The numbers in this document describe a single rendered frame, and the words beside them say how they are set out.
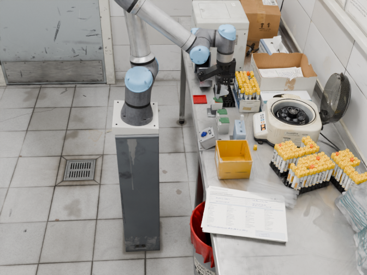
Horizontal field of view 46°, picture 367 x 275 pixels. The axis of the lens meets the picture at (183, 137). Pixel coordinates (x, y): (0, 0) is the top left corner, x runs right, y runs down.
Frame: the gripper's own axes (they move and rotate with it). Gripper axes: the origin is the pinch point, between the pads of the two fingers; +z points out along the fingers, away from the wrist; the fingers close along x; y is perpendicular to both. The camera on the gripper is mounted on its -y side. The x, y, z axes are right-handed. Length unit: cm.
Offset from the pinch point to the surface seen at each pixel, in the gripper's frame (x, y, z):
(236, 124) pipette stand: -21.4, 6.9, -0.1
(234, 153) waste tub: -32.0, 5.3, 7.0
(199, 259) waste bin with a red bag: -41, -7, 71
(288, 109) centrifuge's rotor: -8.6, 32.9, 1.0
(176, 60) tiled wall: 169, -13, 78
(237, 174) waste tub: -44.8, 4.8, 7.4
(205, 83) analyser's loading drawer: 20.5, -3.3, 6.0
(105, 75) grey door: 160, -76, 88
